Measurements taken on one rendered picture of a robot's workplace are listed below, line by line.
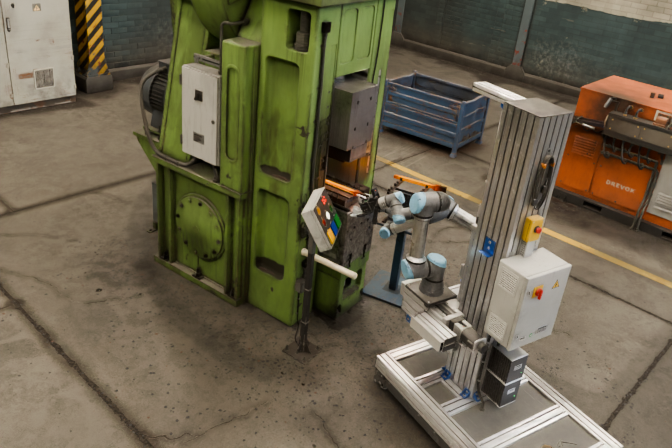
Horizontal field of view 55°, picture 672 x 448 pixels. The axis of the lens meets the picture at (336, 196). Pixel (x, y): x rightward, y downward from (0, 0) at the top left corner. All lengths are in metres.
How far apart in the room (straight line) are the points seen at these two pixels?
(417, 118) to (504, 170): 4.90
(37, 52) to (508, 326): 6.79
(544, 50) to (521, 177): 8.64
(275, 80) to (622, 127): 3.97
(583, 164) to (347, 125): 3.82
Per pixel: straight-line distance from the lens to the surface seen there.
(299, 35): 4.02
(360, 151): 4.41
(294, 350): 4.61
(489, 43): 12.49
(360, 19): 4.27
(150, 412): 4.23
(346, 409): 4.26
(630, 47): 11.42
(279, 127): 4.29
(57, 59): 8.96
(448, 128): 8.13
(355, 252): 4.73
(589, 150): 7.41
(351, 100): 4.14
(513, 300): 3.58
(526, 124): 3.35
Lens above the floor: 2.97
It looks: 26 degrees down
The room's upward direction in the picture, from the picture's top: 6 degrees clockwise
